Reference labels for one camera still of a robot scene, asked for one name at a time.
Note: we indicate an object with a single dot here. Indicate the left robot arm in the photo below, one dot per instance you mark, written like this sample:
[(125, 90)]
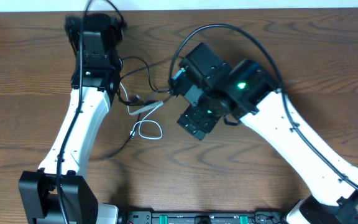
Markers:
[(57, 192)]

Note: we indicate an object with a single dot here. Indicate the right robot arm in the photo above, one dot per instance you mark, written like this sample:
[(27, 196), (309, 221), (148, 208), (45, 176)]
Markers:
[(214, 89)]

